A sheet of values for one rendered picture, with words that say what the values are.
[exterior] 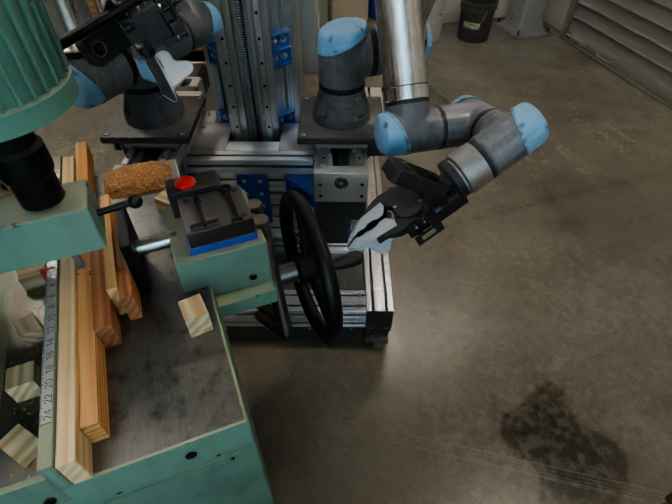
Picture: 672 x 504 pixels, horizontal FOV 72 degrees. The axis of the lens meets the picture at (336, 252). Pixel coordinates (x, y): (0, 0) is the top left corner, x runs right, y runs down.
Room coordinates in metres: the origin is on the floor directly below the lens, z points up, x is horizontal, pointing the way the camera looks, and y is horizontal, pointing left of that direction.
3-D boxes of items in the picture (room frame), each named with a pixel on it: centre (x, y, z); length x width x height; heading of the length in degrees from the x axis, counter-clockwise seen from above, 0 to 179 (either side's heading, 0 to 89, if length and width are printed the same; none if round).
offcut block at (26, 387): (0.35, 0.46, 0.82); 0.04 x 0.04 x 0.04; 23
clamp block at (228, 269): (0.54, 0.19, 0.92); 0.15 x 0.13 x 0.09; 22
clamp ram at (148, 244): (0.50, 0.28, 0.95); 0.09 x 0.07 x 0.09; 22
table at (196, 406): (0.51, 0.27, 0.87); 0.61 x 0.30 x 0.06; 22
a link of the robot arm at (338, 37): (1.13, -0.02, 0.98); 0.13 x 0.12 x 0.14; 105
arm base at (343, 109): (1.12, -0.01, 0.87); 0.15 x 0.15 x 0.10
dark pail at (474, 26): (3.86, -1.10, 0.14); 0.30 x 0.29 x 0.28; 15
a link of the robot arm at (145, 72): (0.93, 0.35, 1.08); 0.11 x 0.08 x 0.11; 152
